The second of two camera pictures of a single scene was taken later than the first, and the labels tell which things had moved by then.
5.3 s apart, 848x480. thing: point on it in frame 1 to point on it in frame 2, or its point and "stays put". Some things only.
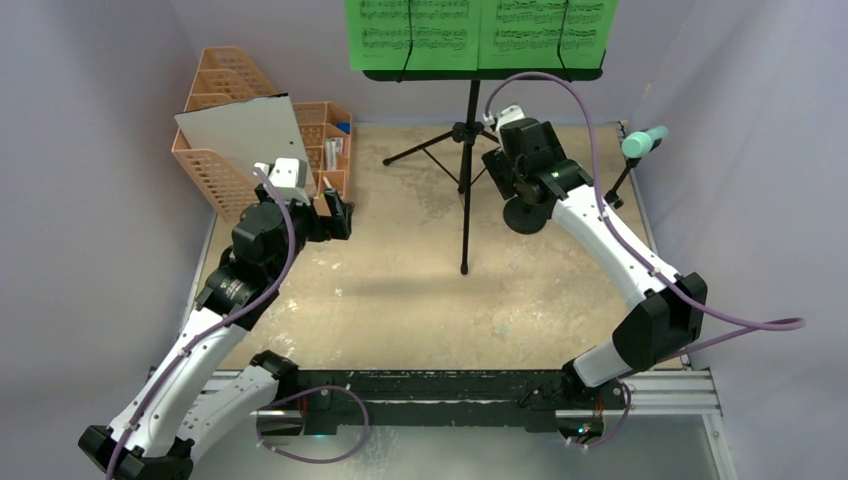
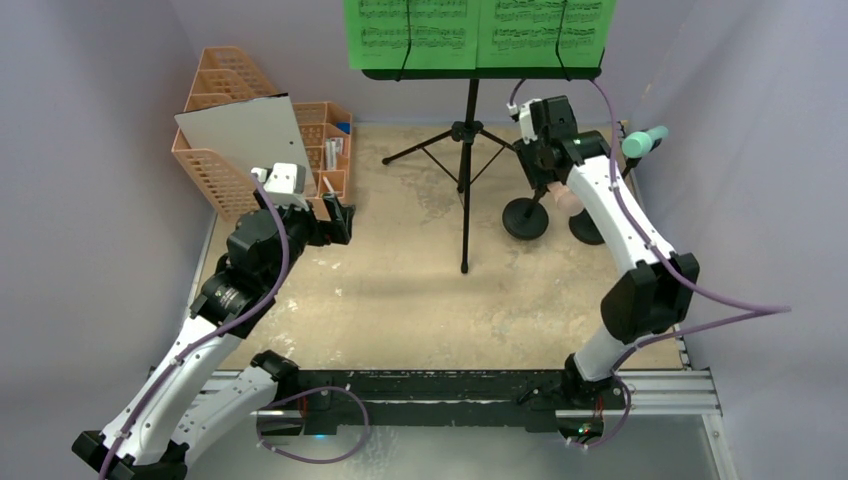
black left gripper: (323, 228) stays put
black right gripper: (499, 172) to (538, 165)
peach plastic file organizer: (226, 75) stays put
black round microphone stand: (525, 218) stays put
